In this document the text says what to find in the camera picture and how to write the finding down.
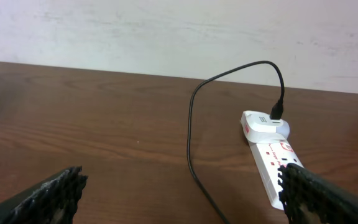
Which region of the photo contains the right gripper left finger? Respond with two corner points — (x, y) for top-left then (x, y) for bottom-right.
(0, 166), (88, 224)

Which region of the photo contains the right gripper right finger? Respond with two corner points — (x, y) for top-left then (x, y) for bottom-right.
(278, 163), (358, 224)

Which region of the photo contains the black USB charging cable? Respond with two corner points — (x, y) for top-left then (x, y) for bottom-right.
(186, 60), (286, 224)

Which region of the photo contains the white USB charger adapter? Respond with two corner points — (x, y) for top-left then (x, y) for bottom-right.
(241, 111), (290, 144)

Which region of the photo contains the white power strip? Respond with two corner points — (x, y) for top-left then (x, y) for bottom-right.
(248, 139), (303, 210)

